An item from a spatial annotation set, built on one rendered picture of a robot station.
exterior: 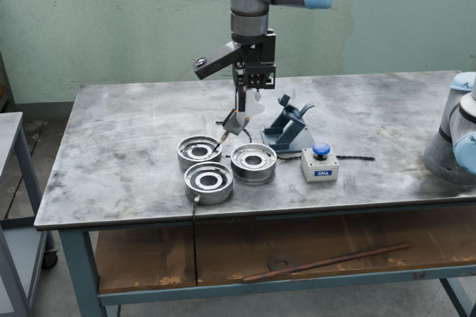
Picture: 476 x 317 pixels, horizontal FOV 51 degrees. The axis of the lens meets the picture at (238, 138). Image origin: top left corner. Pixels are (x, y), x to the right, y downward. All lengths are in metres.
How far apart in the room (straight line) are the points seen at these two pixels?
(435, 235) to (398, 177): 0.31
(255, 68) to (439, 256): 0.71
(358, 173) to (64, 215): 0.65
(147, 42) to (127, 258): 1.62
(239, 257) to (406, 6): 1.97
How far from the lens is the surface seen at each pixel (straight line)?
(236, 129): 1.10
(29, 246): 1.92
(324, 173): 1.13
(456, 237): 1.47
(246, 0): 0.95
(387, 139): 1.32
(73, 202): 1.12
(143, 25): 2.69
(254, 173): 1.10
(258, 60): 1.02
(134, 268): 1.29
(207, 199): 1.05
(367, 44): 2.92
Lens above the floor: 1.51
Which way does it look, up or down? 34 degrees down
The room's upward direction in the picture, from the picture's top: 1 degrees clockwise
